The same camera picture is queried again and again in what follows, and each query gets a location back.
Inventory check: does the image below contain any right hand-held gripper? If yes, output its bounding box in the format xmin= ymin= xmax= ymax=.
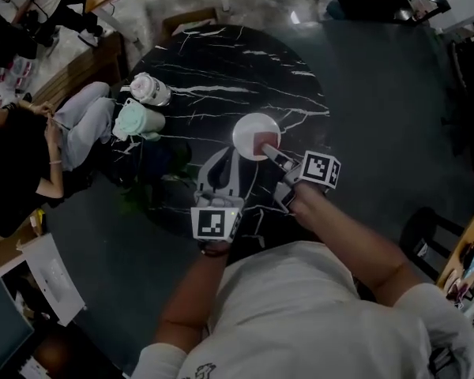
xmin=259 ymin=143 xmax=343 ymax=215

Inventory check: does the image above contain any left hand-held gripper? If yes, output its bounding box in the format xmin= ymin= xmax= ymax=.
xmin=190 ymin=148 xmax=246 ymax=249

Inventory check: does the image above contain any red square block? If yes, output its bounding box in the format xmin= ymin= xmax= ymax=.
xmin=251 ymin=130 xmax=282 ymax=162

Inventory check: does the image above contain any white round plate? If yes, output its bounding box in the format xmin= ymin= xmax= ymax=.
xmin=231 ymin=112 xmax=282 ymax=162

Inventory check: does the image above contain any person's left forearm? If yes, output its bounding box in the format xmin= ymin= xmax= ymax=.
xmin=154 ymin=246 xmax=232 ymax=349

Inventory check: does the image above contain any person's right forearm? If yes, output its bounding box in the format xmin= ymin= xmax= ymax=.
xmin=290 ymin=182 xmax=419 ymax=307

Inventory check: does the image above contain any person's left hand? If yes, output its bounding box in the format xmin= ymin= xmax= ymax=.
xmin=194 ymin=193 xmax=244 ymax=210

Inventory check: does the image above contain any green leafy plant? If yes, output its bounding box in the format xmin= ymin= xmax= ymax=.
xmin=119 ymin=143 xmax=195 ymax=217

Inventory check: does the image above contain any dark wrist band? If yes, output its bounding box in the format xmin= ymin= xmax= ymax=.
xmin=198 ymin=239 xmax=233 ymax=258

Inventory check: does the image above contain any black marble round table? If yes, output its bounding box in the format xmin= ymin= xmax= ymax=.
xmin=115 ymin=23 xmax=333 ymax=249

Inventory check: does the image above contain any mint green tumbler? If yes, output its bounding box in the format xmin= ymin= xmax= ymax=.
xmin=111 ymin=101 xmax=167 ymax=142

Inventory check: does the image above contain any white pink tumbler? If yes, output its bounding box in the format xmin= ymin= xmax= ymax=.
xmin=128 ymin=71 xmax=172 ymax=107

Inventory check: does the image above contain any person's white shirt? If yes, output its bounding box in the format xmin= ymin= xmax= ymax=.
xmin=130 ymin=239 xmax=474 ymax=379

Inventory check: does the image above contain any black stool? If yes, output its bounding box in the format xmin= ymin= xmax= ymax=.
xmin=401 ymin=206 xmax=465 ymax=282

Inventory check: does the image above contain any brown wooden bench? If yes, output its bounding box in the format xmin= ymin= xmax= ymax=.
xmin=30 ymin=32 xmax=124 ymax=107

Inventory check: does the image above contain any white flat panel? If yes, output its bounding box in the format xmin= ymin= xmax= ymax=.
xmin=14 ymin=231 xmax=87 ymax=328

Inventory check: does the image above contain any round yellow wooden table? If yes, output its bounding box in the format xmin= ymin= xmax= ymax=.
xmin=435 ymin=206 xmax=474 ymax=312

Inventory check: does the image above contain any brown cardboard box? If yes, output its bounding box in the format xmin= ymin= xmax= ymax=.
xmin=0 ymin=206 xmax=53 ymax=276

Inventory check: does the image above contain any dark flat screen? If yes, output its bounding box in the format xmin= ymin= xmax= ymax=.
xmin=0 ymin=277 xmax=36 ymax=375

